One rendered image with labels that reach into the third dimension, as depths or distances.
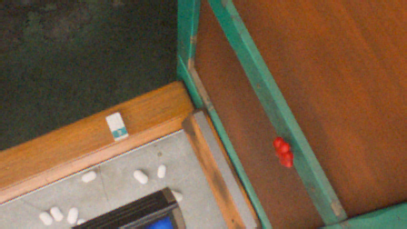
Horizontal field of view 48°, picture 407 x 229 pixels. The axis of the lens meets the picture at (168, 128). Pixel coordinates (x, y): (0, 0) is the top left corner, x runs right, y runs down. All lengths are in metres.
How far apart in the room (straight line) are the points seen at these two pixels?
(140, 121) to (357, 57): 0.76
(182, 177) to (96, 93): 0.97
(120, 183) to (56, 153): 0.17
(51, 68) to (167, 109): 1.03
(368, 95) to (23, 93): 1.77
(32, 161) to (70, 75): 0.95
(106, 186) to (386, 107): 0.81
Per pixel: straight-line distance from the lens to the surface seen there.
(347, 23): 0.44
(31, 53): 2.15
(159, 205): 0.74
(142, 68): 2.03
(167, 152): 1.14
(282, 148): 0.62
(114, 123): 1.12
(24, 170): 1.16
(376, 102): 0.45
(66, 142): 1.15
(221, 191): 1.03
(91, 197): 1.13
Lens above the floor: 1.84
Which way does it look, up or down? 73 degrees down
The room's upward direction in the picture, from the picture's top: 2 degrees counter-clockwise
